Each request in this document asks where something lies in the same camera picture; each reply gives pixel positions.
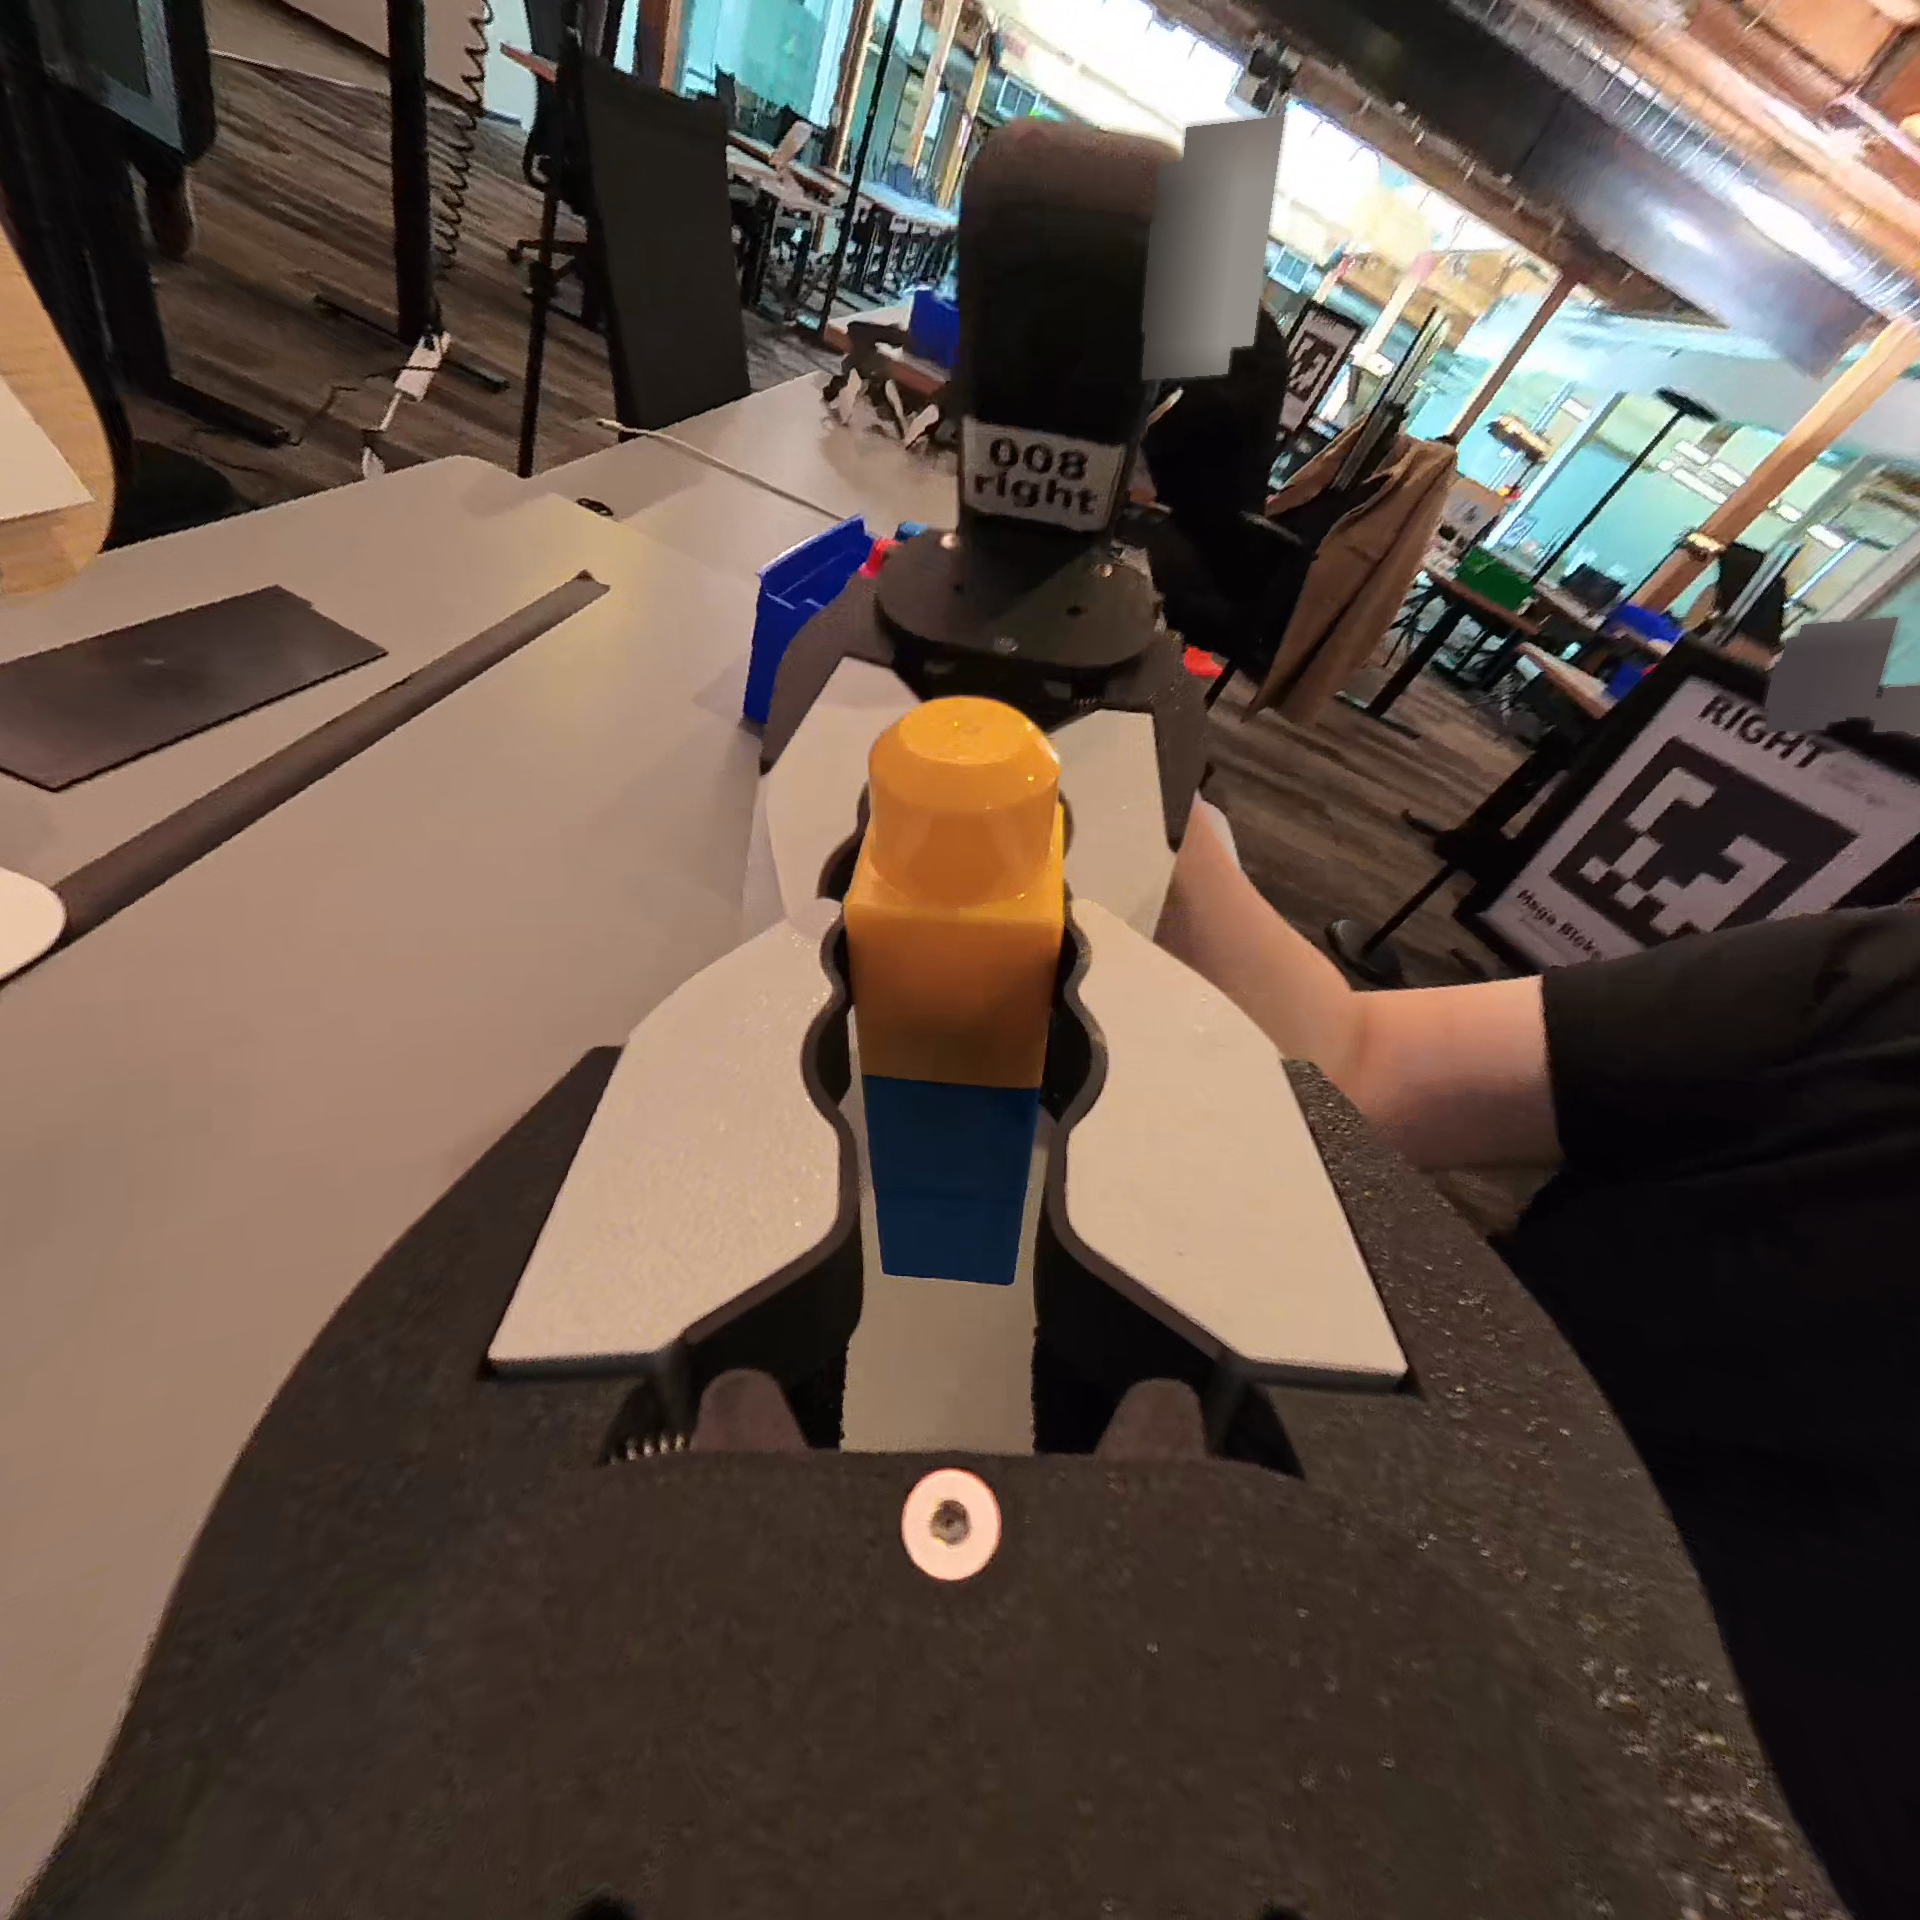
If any wooden standing desk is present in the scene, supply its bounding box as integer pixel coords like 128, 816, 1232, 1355
312, 0, 515, 395

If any black office chair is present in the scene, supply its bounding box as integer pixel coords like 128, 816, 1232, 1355
1199, 510, 1311, 712

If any wooden display board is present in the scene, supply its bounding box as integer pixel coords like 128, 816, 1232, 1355
0, 225, 125, 596

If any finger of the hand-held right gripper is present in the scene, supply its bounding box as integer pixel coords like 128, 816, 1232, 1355
761, 698, 906, 936
1053, 704, 1183, 943

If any coiled black cable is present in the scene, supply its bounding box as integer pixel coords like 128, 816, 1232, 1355
433, 0, 493, 275

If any person's right forearm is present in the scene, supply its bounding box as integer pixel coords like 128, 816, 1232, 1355
1155, 800, 1565, 1176

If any printed instruction sheet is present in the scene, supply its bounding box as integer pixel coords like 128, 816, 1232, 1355
0, 376, 96, 529

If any black floor lamp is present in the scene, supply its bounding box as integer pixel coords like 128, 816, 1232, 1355
1528, 387, 1721, 590

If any black white pattern sign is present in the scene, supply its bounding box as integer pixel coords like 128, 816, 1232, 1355
1332, 638, 1920, 987

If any person's black shirt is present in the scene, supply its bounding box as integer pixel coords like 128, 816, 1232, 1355
1500, 904, 1920, 1920

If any brown coat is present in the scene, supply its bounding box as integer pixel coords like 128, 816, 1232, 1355
1249, 432, 1460, 730

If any orange mega block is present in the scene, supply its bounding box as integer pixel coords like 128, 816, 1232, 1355
843, 698, 1073, 1088

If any black rectangular pad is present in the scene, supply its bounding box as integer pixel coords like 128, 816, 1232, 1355
0, 585, 392, 794

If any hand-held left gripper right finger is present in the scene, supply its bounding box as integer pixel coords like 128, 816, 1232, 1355
1047, 897, 1413, 1420

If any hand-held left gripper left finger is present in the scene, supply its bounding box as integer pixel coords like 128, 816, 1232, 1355
487, 915, 865, 1414

